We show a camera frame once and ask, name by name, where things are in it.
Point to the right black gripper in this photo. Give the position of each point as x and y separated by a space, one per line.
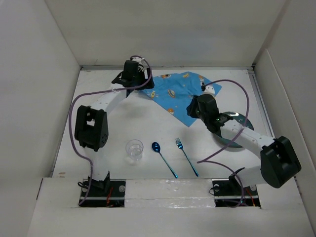
191 110

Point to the white foam front barrier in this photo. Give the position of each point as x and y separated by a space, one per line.
168 193

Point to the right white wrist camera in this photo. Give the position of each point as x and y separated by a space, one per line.
208 89

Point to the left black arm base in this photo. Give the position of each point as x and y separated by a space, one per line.
108 193

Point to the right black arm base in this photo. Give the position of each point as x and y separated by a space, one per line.
228 193

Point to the blue metal fork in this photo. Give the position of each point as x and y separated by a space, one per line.
180 146

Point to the blue space-print cloth placemat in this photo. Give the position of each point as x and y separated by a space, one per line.
174 93

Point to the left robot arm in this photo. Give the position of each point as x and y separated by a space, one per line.
91 127

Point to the clear plastic cup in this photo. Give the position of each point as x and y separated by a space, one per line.
134 149

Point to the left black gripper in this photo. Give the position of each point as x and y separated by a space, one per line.
142 74

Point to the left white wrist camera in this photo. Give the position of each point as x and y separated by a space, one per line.
140 62

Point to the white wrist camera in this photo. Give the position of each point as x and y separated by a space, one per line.
208 89
140 62

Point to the blue metal spoon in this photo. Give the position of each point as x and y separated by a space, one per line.
156 148

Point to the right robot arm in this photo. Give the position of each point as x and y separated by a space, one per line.
278 160

